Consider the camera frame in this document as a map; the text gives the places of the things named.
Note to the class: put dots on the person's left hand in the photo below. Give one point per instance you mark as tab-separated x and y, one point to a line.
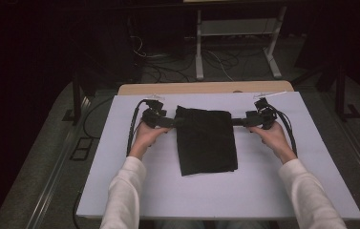
145	138

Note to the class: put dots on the black floor socket panel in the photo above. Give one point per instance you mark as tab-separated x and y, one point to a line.
82	149

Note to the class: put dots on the metal floor rail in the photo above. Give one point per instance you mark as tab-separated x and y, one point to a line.
56	165

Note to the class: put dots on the black pants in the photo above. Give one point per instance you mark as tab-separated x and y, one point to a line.
204	143

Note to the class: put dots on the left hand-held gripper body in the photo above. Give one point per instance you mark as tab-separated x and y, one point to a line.
153	116

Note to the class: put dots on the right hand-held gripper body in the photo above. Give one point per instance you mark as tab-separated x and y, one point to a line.
262	117

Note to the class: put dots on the person's right hand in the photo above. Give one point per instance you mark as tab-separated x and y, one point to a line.
276	141

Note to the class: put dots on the black metal stand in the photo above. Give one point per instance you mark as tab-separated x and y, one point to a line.
341	95
76	101

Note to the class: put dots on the dark round table grommet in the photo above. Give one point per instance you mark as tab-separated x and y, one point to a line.
237	91

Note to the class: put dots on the white metal desk frame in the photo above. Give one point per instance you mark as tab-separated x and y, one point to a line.
199	47

